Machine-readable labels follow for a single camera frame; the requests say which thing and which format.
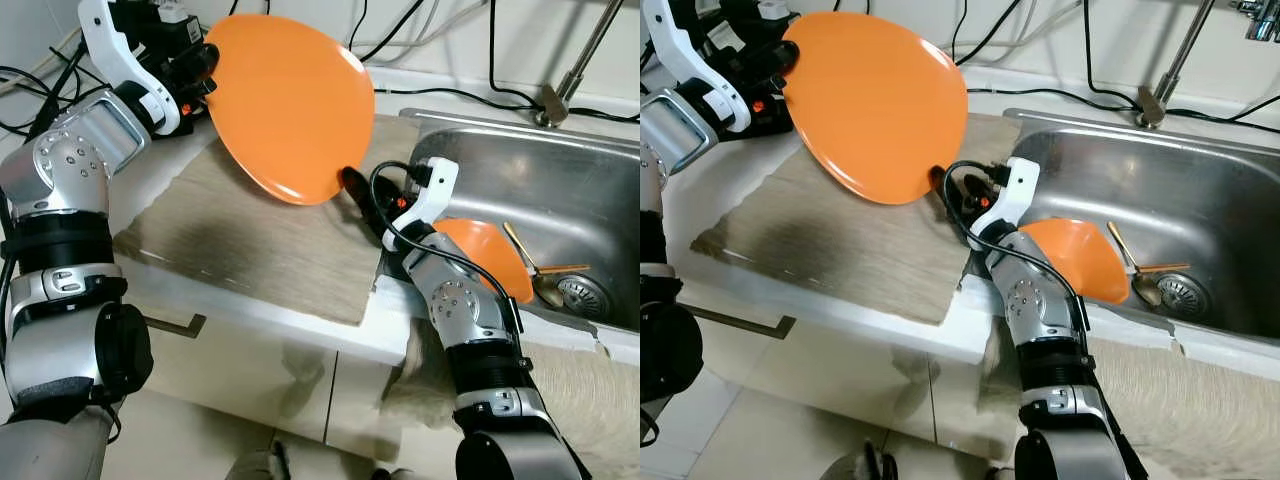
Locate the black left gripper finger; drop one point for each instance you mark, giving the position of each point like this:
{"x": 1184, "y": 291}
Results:
{"x": 204, "y": 70}
{"x": 786, "y": 68}

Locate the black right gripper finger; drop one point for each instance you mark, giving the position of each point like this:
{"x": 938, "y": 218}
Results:
{"x": 956, "y": 200}
{"x": 365, "y": 200}

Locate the orange plastic plate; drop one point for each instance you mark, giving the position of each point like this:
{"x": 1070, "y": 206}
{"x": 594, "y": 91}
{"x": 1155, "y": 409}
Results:
{"x": 880, "y": 110}
{"x": 290, "y": 110}

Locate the orange plastic bowl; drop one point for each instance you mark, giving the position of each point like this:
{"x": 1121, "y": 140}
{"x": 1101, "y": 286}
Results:
{"x": 1080, "y": 260}
{"x": 490, "y": 260}

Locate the gold-toned metal spoon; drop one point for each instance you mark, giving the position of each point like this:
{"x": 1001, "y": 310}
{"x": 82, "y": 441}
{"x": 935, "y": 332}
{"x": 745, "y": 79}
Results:
{"x": 548, "y": 288}
{"x": 1148, "y": 288}

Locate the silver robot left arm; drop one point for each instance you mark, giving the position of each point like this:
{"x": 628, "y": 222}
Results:
{"x": 60, "y": 180}
{"x": 665, "y": 130}

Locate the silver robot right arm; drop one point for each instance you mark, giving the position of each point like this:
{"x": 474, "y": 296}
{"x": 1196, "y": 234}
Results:
{"x": 470, "y": 300}
{"x": 1040, "y": 300}

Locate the steel kitchen faucet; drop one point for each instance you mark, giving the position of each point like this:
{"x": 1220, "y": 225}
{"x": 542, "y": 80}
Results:
{"x": 580, "y": 60}
{"x": 1180, "y": 60}

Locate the beige woven placemat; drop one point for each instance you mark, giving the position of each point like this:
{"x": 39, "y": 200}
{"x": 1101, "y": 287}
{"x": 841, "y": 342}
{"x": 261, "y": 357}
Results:
{"x": 850, "y": 250}
{"x": 260, "y": 250}

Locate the stainless steel sink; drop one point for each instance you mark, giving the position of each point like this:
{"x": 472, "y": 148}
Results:
{"x": 560, "y": 180}
{"x": 1150, "y": 170}

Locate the round sink drain strainer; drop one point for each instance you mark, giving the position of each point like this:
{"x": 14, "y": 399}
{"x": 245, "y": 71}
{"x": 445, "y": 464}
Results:
{"x": 585, "y": 297}
{"x": 1185, "y": 297}

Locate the beige hanging cloth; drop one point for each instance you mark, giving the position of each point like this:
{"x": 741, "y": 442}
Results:
{"x": 590, "y": 400}
{"x": 1210, "y": 400}

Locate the grey robot right leg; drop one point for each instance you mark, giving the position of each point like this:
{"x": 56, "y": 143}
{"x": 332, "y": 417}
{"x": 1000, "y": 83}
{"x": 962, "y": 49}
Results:
{"x": 392, "y": 473}

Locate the grey robot leg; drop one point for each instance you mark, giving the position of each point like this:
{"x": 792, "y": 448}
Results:
{"x": 260, "y": 462}
{"x": 868, "y": 462}
{"x": 392, "y": 473}

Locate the grey robot left leg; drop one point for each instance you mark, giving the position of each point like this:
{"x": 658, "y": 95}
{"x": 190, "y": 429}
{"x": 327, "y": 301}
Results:
{"x": 260, "y": 462}
{"x": 868, "y": 462}

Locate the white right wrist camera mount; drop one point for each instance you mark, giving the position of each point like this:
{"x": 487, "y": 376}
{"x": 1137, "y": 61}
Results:
{"x": 1010, "y": 195}
{"x": 430, "y": 200}

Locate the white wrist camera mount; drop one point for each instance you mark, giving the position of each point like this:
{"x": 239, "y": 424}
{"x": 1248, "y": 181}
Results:
{"x": 1010, "y": 195}
{"x": 690, "y": 50}
{"x": 430, "y": 200}
{"x": 120, "y": 50}

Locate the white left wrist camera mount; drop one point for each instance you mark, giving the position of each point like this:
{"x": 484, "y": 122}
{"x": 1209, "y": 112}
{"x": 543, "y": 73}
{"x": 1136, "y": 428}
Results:
{"x": 690, "y": 50}
{"x": 120, "y": 50}

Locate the chrome wall tap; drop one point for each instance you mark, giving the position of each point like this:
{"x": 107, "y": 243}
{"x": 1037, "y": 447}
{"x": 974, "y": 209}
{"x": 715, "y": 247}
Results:
{"x": 1260, "y": 15}

